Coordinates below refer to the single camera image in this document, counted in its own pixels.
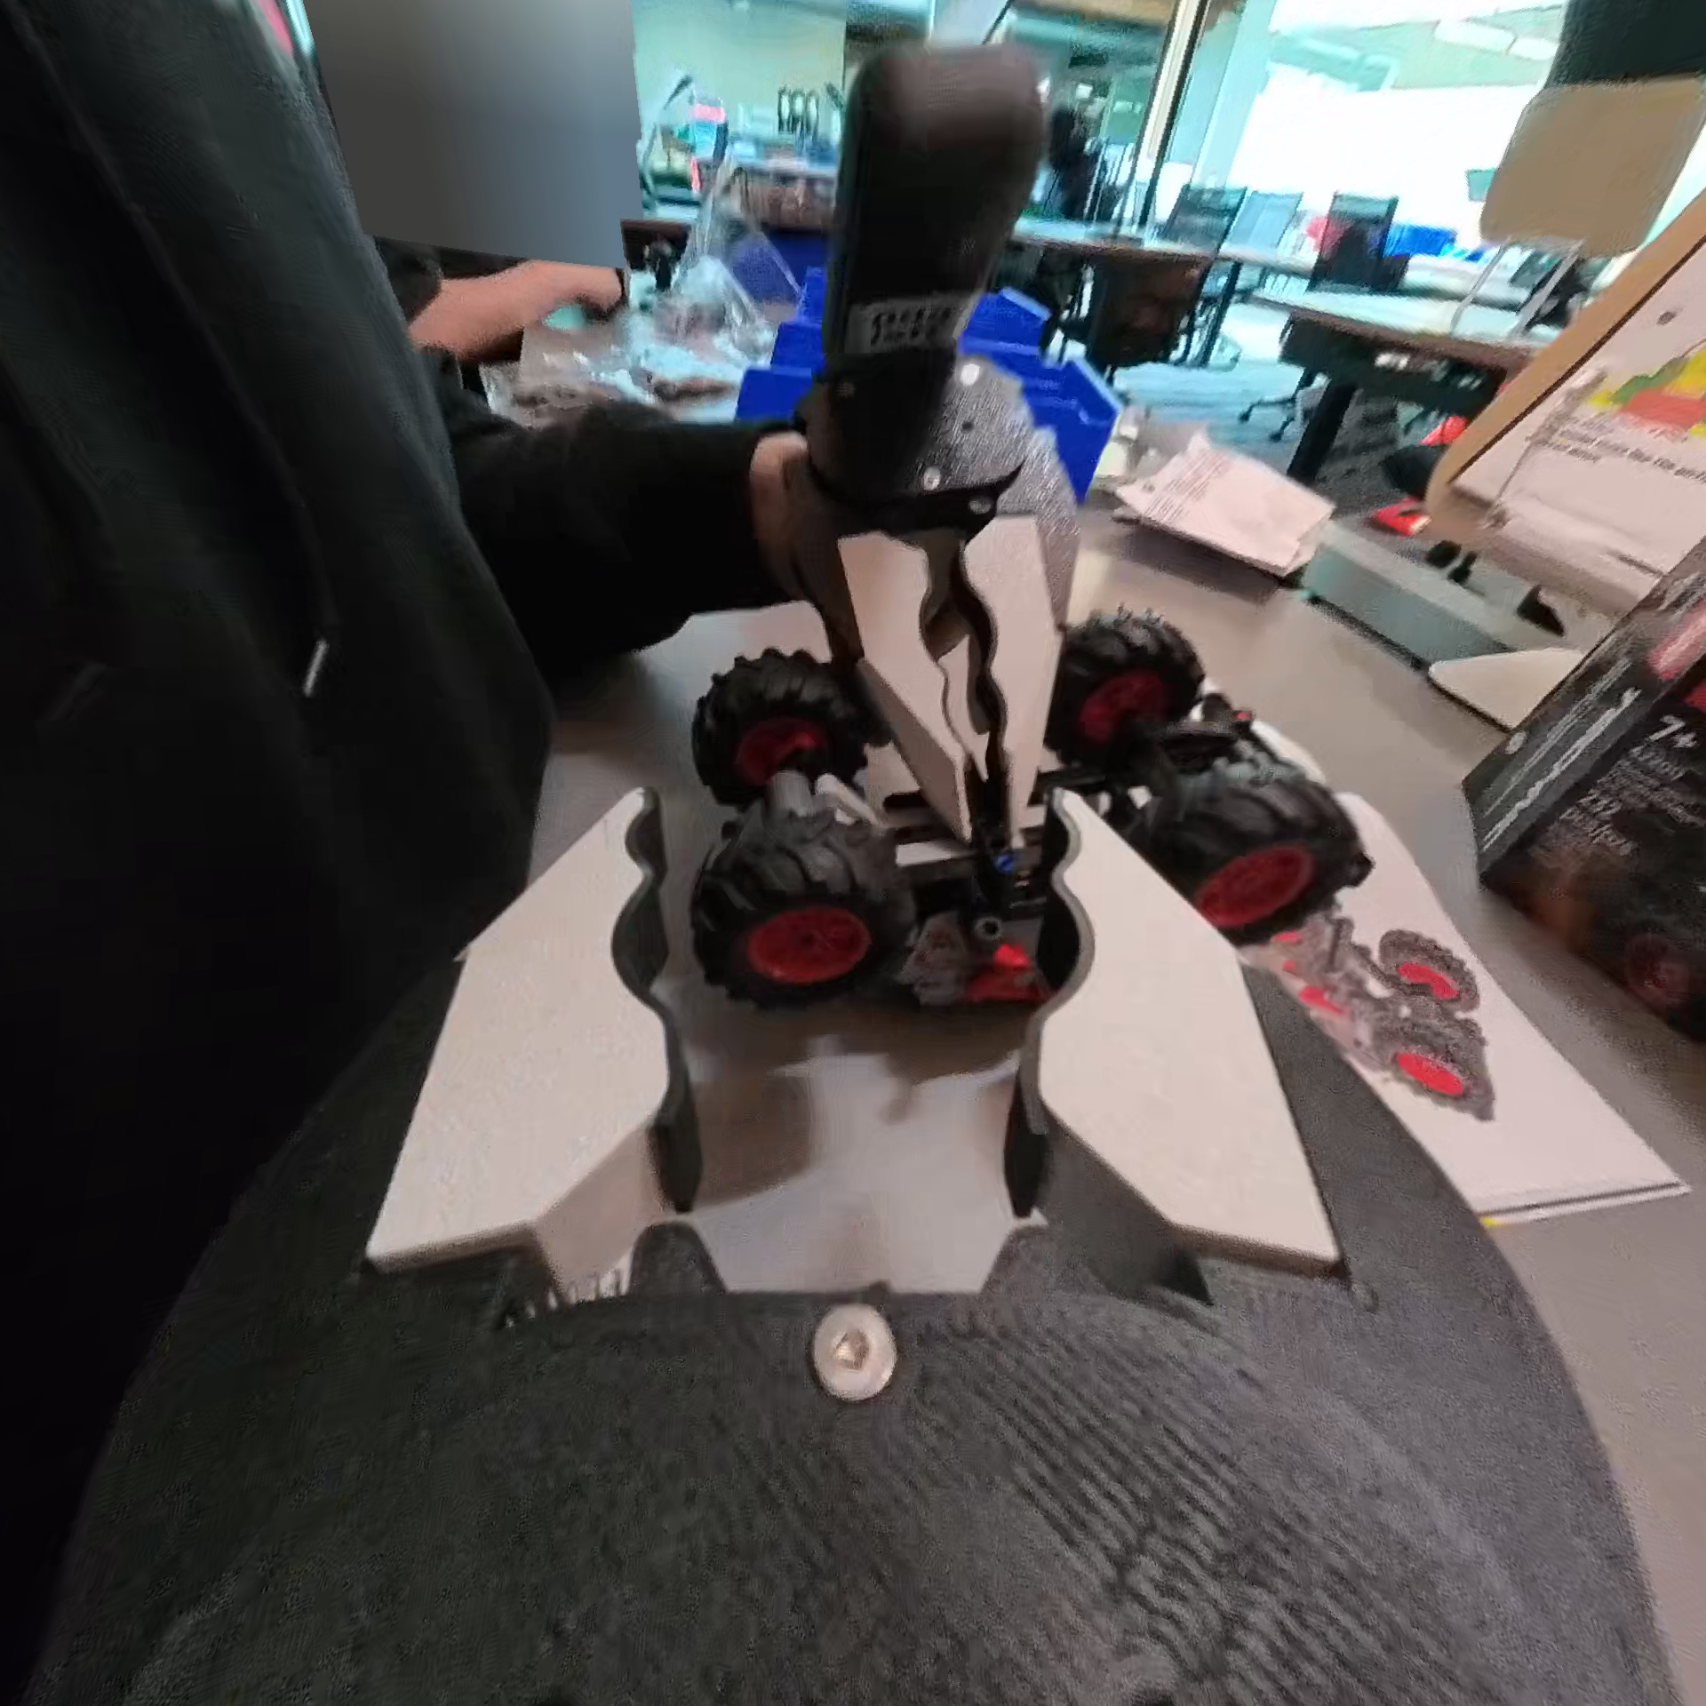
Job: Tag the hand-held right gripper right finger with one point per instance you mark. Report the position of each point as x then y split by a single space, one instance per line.
1173 1068

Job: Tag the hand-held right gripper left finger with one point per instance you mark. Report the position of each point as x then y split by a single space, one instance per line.
533 1068

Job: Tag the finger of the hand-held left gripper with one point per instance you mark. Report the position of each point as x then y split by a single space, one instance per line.
1026 640
891 626

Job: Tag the toy monster truck red wheels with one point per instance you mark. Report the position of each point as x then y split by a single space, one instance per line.
813 906

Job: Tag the person's left forearm black sleeve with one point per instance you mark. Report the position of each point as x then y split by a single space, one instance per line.
599 519

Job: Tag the grey desk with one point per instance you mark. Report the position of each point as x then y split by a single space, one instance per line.
1601 1334

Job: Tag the person's left hand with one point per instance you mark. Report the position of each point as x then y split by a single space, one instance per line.
785 519

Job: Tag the blue plastic parts bin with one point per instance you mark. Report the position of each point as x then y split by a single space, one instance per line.
1051 400

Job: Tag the clear plastic parts bags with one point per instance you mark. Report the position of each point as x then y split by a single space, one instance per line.
707 306

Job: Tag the wooden office table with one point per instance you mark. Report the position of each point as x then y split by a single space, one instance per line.
1386 345
1147 288

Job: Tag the white printed paper bag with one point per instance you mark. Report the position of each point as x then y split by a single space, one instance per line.
1219 501

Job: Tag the black office chair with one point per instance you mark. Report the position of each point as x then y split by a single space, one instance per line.
1208 215
1353 239

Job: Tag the open building instruction booklet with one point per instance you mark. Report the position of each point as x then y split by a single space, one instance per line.
1531 1092

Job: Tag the grey flat tray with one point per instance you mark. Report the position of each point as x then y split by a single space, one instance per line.
1412 586

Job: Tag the white stand base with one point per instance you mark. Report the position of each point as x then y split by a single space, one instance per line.
1498 687

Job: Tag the black toy set box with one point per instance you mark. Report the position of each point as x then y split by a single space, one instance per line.
1601 800

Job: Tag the wooden board with printed sheet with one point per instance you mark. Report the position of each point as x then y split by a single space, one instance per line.
1601 452

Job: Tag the pale wooden panel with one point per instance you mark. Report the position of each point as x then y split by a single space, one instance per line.
1601 146

